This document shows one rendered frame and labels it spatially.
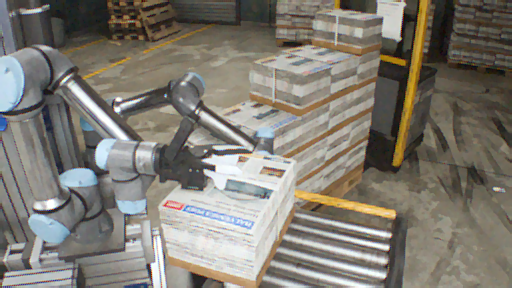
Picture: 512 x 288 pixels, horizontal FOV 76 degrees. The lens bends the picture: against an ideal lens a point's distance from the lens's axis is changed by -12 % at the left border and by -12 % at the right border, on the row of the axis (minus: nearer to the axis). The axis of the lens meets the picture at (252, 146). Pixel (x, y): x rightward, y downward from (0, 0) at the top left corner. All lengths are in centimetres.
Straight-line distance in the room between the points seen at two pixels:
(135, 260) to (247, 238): 53
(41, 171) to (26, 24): 49
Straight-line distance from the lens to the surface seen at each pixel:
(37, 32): 130
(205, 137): 179
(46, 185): 106
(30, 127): 99
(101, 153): 89
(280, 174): 112
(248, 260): 101
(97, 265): 137
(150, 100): 162
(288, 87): 199
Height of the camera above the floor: 164
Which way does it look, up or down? 29 degrees down
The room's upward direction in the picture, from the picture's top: straight up
